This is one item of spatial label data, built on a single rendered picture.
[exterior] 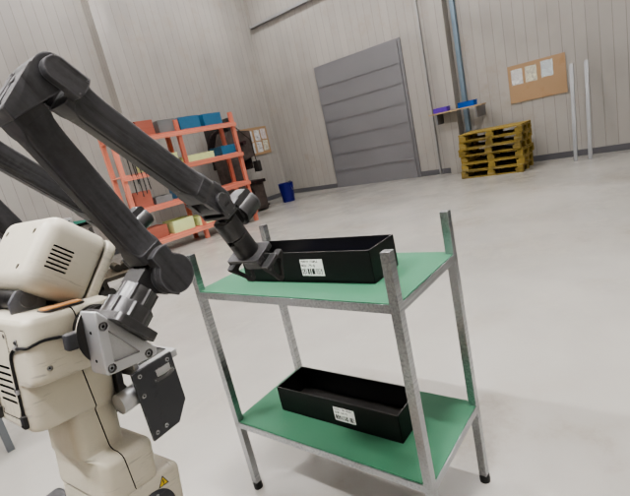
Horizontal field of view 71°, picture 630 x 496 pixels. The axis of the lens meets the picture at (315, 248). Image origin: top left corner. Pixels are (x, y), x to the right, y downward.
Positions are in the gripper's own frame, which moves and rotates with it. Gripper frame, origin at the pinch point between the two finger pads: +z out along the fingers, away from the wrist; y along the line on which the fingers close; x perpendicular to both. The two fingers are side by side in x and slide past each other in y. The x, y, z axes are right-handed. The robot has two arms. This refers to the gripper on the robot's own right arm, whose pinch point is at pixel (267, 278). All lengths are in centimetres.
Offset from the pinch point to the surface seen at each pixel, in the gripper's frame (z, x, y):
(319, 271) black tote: 27.2, -28.2, 11.2
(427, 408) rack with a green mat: 94, -18, -9
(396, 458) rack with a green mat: 82, 7, -8
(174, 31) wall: -4, -820, 792
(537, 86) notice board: 376, -862, 55
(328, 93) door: 293, -942, 548
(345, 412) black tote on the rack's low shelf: 79, -4, 16
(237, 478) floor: 112, 22, 79
